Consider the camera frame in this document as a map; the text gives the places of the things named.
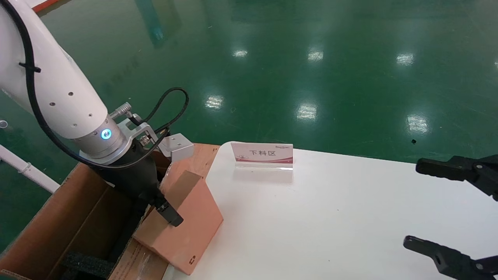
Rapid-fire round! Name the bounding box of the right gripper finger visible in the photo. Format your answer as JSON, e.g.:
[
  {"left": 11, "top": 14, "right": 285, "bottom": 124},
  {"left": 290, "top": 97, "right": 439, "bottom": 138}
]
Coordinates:
[
  {"left": 416, "top": 154, "right": 498, "bottom": 201},
  {"left": 403, "top": 235, "right": 498, "bottom": 280}
]

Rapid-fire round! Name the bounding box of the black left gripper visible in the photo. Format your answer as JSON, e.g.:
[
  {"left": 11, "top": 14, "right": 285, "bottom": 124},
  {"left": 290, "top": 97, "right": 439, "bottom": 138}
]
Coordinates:
[{"left": 88, "top": 139, "right": 184, "bottom": 228}]

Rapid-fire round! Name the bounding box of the small cardboard box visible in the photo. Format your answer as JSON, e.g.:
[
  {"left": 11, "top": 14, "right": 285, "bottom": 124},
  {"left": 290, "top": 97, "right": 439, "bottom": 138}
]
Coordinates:
[{"left": 132, "top": 157, "right": 224, "bottom": 276}]

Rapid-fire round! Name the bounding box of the large open cardboard box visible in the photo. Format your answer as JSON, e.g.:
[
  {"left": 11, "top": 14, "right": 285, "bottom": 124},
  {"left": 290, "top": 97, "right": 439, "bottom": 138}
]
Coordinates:
[{"left": 0, "top": 152, "right": 174, "bottom": 280}]

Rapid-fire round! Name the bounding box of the black foam block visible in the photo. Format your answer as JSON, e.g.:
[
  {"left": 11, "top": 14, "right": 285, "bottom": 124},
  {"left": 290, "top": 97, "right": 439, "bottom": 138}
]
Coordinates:
[{"left": 58, "top": 252, "right": 117, "bottom": 280}]

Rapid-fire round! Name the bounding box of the acrylic sign with red stripe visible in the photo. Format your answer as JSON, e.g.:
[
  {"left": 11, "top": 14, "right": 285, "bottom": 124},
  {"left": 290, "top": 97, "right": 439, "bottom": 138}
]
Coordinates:
[{"left": 230, "top": 142, "right": 294, "bottom": 170}]

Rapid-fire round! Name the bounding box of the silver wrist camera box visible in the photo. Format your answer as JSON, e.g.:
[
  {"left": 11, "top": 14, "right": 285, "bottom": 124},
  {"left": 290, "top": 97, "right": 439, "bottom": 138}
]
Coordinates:
[{"left": 159, "top": 133, "right": 195, "bottom": 163}]

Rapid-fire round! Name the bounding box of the silver camera mount bracket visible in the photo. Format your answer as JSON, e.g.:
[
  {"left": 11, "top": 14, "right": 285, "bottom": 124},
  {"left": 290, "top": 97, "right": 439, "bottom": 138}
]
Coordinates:
[{"left": 110, "top": 102, "right": 161, "bottom": 150}]

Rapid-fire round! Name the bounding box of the looped black camera cable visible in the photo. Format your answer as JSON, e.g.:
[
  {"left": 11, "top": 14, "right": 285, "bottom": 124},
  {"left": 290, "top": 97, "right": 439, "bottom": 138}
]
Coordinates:
[{"left": 132, "top": 87, "right": 190, "bottom": 135}]

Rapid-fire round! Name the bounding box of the long black arm cable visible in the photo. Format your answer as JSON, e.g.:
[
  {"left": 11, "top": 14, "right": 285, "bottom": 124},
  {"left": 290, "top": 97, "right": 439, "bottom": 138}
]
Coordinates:
[{"left": 0, "top": 0, "right": 172, "bottom": 170}]

